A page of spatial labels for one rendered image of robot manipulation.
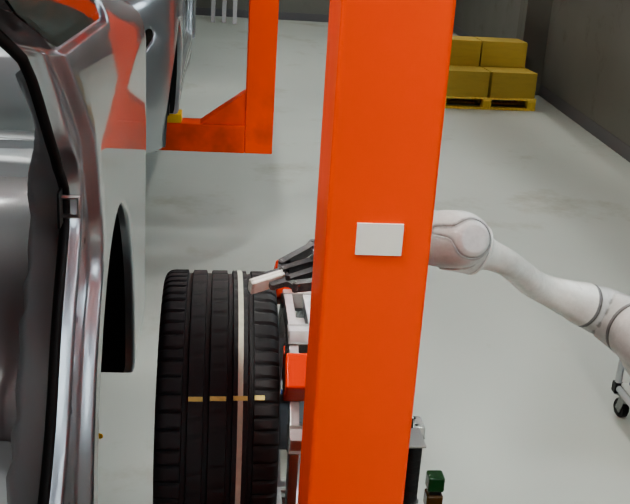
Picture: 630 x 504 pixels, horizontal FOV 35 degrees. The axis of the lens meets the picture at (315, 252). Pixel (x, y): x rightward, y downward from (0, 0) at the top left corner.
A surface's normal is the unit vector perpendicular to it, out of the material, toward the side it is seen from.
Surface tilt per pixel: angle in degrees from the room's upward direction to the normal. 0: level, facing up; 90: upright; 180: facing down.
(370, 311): 90
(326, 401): 90
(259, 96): 90
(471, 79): 90
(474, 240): 68
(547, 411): 0
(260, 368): 43
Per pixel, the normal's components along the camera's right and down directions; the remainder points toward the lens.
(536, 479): 0.06, -0.94
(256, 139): 0.09, 0.34
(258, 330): 0.10, -0.67
